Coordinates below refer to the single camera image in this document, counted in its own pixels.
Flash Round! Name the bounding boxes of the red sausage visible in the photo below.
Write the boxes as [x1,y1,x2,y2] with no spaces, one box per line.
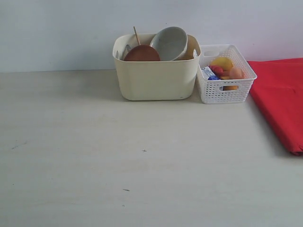
[209,65,224,77]

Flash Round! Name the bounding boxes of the cream plastic tub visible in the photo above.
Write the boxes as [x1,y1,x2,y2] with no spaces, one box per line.
[112,35,201,101]

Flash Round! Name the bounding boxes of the yellow lemon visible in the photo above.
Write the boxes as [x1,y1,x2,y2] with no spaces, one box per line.
[209,57,234,71]

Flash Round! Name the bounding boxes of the yellow cheese wedge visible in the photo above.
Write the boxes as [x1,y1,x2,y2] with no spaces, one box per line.
[220,76,239,91]

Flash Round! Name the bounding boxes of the stainless steel cup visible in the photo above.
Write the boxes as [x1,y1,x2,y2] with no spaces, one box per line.
[193,48,200,59]

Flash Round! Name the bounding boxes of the red table cloth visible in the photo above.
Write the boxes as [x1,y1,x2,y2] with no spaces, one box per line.
[248,58,303,156]

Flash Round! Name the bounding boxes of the blue white milk carton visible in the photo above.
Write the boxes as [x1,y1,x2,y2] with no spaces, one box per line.
[201,66,220,81]

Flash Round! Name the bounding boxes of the pale green ceramic bowl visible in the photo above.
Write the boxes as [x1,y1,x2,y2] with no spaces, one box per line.
[150,26,188,61]

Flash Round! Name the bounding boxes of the white perforated plastic basket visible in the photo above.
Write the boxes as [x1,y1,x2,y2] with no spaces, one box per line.
[196,44,257,104]

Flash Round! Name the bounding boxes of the metal table knife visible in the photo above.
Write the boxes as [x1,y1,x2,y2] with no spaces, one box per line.
[121,44,132,60]

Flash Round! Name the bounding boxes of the wooden chopstick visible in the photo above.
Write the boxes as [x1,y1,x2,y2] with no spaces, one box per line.
[133,26,141,46]

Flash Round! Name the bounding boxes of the brown wooden plate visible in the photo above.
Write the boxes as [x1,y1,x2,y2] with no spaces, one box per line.
[124,44,160,61]

